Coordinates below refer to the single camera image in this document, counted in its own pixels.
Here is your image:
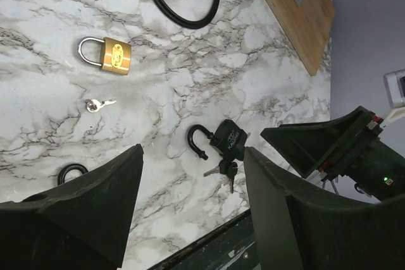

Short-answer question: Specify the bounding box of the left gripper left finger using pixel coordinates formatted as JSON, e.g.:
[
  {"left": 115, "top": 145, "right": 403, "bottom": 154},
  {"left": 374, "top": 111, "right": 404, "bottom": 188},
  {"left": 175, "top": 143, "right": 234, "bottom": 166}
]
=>
[{"left": 1, "top": 144, "right": 143, "bottom": 269}]

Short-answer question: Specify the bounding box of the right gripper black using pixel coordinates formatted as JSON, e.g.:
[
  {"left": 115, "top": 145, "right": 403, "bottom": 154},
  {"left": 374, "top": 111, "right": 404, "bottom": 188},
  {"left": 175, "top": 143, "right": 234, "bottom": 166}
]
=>
[{"left": 261, "top": 106, "right": 380, "bottom": 181}]

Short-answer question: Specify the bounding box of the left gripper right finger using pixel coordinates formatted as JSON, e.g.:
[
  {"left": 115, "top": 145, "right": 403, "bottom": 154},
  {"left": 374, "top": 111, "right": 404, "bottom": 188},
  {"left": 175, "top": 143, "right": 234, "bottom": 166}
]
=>
[{"left": 244, "top": 147, "right": 404, "bottom": 269}]

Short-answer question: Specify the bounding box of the black padlock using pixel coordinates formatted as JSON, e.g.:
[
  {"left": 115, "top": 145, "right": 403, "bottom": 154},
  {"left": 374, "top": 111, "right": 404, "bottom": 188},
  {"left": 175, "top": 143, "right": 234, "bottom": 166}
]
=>
[{"left": 186, "top": 119, "right": 248, "bottom": 161}]

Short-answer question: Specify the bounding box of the black padlock key bunch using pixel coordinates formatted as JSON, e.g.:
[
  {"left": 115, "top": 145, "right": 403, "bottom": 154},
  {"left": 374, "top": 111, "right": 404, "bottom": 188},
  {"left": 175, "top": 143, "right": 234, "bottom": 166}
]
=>
[{"left": 203, "top": 159, "right": 238, "bottom": 193}]

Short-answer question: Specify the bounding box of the brass padlock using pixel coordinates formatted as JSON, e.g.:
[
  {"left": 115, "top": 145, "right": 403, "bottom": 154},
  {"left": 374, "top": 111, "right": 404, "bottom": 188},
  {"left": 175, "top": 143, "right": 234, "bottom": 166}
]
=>
[{"left": 78, "top": 37, "right": 132, "bottom": 75}]

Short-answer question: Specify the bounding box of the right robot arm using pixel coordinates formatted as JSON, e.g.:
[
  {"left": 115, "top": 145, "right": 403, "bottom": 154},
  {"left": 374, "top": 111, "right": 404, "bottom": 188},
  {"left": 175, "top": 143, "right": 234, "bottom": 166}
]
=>
[{"left": 261, "top": 106, "right": 404, "bottom": 201}]

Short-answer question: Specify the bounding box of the orange padlock with keys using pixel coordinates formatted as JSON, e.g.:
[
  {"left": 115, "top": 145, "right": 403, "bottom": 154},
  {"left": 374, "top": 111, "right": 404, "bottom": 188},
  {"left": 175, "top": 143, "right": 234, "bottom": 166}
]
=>
[{"left": 57, "top": 163, "right": 89, "bottom": 185}]

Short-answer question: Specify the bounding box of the wooden board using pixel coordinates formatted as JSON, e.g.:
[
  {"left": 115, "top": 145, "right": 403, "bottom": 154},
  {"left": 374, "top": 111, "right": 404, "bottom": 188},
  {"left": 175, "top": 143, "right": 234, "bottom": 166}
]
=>
[{"left": 266, "top": 0, "right": 335, "bottom": 76}]

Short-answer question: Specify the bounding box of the black mounting rail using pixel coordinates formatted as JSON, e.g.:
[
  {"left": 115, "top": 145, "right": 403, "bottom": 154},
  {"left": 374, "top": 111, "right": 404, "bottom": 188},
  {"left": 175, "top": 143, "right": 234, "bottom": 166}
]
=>
[{"left": 150, "top": 209, "right": 260, "bottom": 269}]

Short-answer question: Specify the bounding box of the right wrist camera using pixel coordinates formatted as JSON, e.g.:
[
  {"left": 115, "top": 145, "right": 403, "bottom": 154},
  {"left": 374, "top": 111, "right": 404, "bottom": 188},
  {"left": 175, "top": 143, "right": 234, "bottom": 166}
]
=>
[{"left": 380, "top": 69, "right": 405, "bottom": 128}]

